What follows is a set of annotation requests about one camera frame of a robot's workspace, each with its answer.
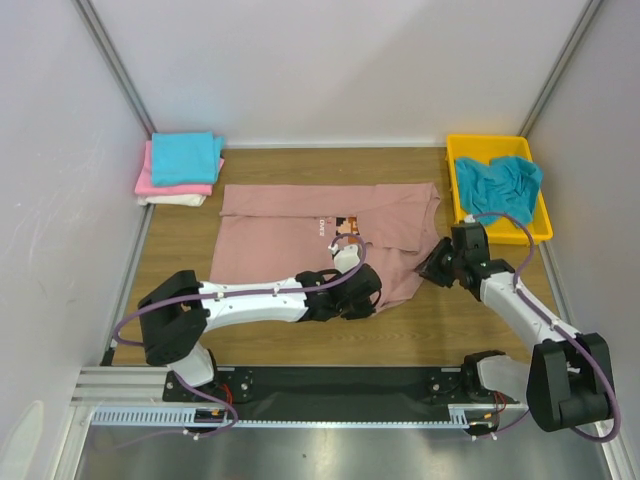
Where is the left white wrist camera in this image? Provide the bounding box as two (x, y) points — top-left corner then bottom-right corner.
(329, 244), (360, 274)

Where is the folded white t shirt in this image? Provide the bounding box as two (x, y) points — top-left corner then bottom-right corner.
(137, 194), (207, 207)

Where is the folded teal t shirt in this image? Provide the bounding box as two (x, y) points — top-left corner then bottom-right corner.
(151, 132), (225, 187)

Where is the teal crumpled t shirt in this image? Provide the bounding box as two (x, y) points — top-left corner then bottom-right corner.
(454, 156), (544, 225)

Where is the folded pink t shirt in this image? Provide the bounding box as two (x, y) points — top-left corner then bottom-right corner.
(135, 141), (214, 196)

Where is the grey slotted cable duct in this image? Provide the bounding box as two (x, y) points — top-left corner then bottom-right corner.
(92, 406), (232, 428)

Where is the dusty pink t shirt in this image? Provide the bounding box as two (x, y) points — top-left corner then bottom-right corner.
(209, 183), (440, 310)

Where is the yellow plastic bin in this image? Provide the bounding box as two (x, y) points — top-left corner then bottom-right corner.
(446, 134), (553, 245)

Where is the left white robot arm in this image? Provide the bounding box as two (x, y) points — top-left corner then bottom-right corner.
(138, 264), (382, 400)

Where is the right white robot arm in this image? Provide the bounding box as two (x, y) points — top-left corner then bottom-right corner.
(416, 219), (621, 443)

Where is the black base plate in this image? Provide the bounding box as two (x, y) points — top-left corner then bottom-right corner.
(163, 366), (522, 422)

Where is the aluminium frame rail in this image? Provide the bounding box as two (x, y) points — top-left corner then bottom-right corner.
(71, 0), (156, 138)

